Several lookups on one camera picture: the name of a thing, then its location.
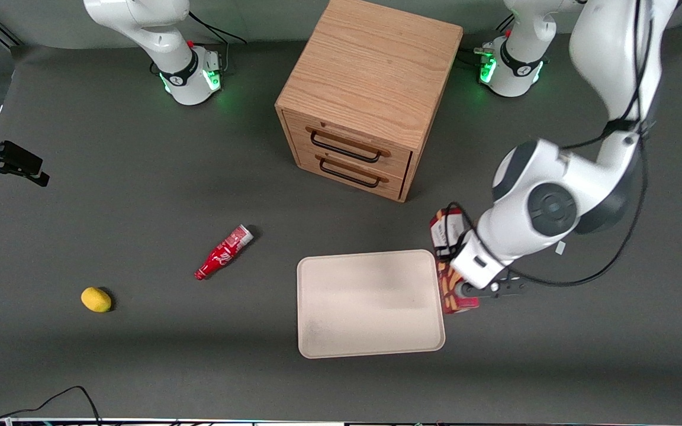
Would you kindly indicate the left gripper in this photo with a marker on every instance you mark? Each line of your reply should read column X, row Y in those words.
column 451, row 251

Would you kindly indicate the red cookie box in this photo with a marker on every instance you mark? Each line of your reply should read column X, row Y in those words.
column 452, row 296

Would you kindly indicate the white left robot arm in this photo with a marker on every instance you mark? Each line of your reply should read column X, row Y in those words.
column 607, row 53

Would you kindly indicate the white rectangular tray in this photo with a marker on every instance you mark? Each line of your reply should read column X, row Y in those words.
column 370, row 305

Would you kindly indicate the wooden drawer front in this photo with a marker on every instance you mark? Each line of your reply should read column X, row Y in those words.
column 400, row 161
column 394, row 186

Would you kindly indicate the wooden two-drawer cabinet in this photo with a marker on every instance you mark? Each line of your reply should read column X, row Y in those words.
column 370, row 65

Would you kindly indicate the red cola bottle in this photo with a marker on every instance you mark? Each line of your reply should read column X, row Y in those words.
column 224, row 252

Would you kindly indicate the yellow lemon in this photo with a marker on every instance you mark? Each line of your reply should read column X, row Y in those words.
column 96, row 299

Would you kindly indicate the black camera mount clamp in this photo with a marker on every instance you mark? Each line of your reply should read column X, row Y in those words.
column 15, row 158

